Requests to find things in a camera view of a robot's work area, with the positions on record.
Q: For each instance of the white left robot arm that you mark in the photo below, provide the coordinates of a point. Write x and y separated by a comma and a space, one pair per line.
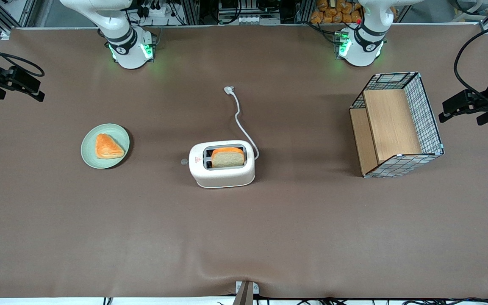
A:
364, 42

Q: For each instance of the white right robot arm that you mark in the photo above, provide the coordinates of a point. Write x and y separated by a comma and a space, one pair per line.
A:
121, 38

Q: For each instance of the bread slice in toaster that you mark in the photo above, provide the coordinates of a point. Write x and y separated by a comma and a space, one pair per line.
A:
227, 159

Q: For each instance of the white two-slot toaster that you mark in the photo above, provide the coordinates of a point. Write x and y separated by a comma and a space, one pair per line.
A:
223, 178

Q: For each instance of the triangular orange pastry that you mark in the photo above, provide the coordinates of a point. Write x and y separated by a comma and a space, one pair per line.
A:
106, 147

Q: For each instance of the pale green round plate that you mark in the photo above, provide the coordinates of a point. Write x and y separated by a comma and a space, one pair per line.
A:
117, 133

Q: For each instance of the white power strip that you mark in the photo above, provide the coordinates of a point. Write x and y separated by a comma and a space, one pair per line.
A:
159, 11

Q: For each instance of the bag of orange buns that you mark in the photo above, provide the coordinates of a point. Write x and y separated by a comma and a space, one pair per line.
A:
333, 15

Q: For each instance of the white socket bar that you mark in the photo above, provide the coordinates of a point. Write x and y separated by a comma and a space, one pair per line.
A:
248, 19

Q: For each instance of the aluminium frame post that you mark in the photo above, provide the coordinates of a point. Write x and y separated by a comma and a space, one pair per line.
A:
302, 10
189, 12

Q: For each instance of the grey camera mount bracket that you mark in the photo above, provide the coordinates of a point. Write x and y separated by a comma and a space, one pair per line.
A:
246, 296

